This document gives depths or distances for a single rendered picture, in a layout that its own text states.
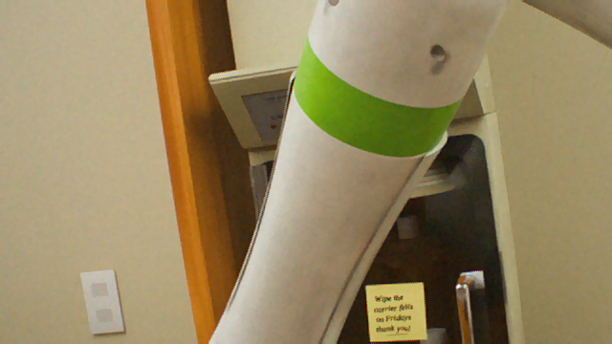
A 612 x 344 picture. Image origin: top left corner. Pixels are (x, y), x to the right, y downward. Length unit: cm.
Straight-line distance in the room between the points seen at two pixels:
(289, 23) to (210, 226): 28
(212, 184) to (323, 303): 73
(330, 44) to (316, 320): 24
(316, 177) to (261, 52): 79
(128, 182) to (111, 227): 9
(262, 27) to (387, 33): 86
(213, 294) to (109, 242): 64
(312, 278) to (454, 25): 24
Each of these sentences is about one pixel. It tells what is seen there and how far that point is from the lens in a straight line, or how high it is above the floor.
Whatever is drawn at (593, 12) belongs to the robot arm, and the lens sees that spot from 93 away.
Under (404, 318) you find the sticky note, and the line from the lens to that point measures 162.
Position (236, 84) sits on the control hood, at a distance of 154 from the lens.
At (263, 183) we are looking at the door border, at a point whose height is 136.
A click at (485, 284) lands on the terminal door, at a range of 160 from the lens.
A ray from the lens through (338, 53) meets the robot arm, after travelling 81.
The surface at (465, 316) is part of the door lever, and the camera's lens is 156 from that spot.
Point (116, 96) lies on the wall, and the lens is 219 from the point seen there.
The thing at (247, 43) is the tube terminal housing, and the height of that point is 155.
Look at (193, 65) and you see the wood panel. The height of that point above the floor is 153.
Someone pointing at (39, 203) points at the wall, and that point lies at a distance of 228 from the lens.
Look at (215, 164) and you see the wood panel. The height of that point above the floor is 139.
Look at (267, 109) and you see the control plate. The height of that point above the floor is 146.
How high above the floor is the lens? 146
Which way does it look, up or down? 3 degrees down
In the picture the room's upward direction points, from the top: 9 degrees counter-clockwise
